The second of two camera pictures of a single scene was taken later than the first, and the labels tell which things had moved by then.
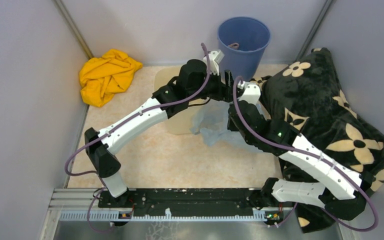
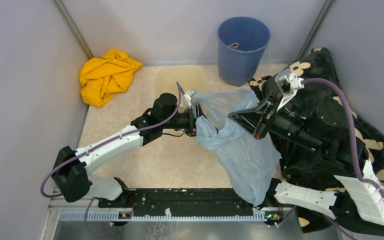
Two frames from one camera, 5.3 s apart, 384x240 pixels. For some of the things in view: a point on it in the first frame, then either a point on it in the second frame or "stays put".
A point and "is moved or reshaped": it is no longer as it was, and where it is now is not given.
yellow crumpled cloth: (101, 78) stays put
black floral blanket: (306, 93) stays put
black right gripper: (230, 125) to (253, 118)
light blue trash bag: (211, 120) is moved or reshaped
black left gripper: (224, 92) to (191, 130)
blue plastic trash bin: (242, 41) stays put
